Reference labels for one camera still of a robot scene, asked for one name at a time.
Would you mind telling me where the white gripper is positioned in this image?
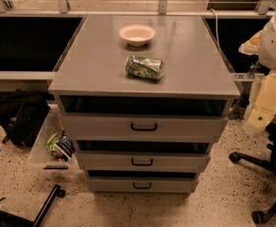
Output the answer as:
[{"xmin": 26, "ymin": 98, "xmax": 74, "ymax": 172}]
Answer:
[{"xmin": 243, "ymin": 70, "xmax": 276, "ymax": 133}]

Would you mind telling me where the grey drawer cabinet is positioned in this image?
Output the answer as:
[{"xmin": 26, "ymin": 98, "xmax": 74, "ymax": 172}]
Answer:
[{"xmin": 47, "ymin": 14, "xmax": 244, "ymax": 195}]

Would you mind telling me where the black backpack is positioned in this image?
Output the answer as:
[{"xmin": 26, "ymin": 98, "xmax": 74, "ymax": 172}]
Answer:
[{"xmin": 0, "ymin": 91, "xmax": 50, "ymax": 148}]

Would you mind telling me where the green snack bag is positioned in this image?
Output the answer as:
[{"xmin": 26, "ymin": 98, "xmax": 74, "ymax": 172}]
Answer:
[{"xmin": 45, "ymin": 133, "xmax": 59, "ymax": 158}]

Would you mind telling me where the grey drawer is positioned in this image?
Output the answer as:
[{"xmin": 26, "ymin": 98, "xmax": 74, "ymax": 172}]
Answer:
[
  {"xmin": 87, "ymin": 177, "xmax": 198, "ymax": 194},
  {"xmin": 61, "ymin": 113, "xmax": 228, "ymax": 143},
  {"xmin": 76, "ymin": 150, "xmax": 210, "ymax": 172}
]

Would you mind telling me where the clear plastic bin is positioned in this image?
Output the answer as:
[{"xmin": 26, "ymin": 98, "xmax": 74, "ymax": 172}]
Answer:
[{"xmin": 27, "ymin": 108, "xmax": 81, "ymax": 178}]

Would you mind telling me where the dark snack bag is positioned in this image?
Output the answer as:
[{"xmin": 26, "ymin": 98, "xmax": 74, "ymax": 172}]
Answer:
[{"xmin": 54, "ymin": 131, "xmax": 75, "ymax": 159}]

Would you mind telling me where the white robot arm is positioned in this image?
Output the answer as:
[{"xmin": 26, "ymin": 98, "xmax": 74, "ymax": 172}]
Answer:
[{"xmin": 238, "ymin": 12, "xmax": 276, "ymax": 134}]

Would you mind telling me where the white cable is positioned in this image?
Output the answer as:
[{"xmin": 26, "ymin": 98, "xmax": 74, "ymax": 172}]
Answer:
[{"xmin": 209, "ymin": 8, "xmax": 221, "ymax": 50}]

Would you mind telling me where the black chair base left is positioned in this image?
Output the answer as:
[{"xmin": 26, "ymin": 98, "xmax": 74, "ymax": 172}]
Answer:
[{"xmin": 0, "ymin": 183, "xmax": 66, "ymax": 227}]

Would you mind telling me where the crushed green can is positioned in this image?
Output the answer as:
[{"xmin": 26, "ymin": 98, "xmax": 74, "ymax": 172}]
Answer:
[{"xmin": 125, "ymin": 55, "xmax": 164, "ymax": 80}]

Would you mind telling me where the white bowl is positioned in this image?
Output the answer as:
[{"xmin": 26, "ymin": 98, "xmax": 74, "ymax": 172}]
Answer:
[{"xmin": 119, "ymin": 25, "xmax": 156, "ymax": 46}]

